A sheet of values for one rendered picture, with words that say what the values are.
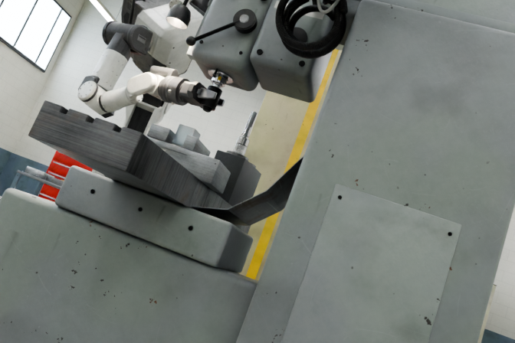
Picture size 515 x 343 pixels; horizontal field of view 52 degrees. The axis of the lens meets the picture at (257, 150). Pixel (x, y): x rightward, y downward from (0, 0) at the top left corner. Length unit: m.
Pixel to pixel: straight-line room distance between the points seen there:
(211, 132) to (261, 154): 8.04
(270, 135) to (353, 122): 2.10
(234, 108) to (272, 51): 9.92
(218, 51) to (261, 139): 1.85
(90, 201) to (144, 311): 0.33
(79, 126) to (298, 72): 0.67
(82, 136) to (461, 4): 1.09
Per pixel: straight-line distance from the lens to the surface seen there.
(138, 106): 2.38
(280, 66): 1.53
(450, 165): 1.32
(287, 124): 3.41
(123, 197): 1.47
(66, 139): 1.11
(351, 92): 1.36
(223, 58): 1.59
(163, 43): 2.09
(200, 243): 1.38
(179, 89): 1.70
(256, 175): 2.07
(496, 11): 1.64
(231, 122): 11.35
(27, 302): 1.57
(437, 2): 1.63
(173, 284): 1.40
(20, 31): 12.33
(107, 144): 1.07
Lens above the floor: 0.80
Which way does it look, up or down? 12 degrees up
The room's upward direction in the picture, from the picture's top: 21 degrees clockwise
